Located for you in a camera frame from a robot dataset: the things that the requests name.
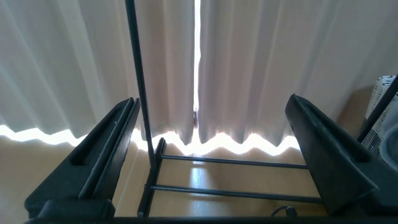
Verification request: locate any black clothes rack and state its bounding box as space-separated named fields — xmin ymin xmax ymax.
xmin=125 ymin=0 xmax=398 ymax=218

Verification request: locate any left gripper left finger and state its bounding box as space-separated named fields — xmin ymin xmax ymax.
xmin=24 ymin=97 xmax=141 ymax=218

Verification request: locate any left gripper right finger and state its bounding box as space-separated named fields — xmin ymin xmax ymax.
xmin=285 ymin=93 xmax=398 ymax=215

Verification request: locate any white laundry basket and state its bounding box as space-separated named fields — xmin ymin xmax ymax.
xmin=360 ymin=75 xmax=398 ymax=156

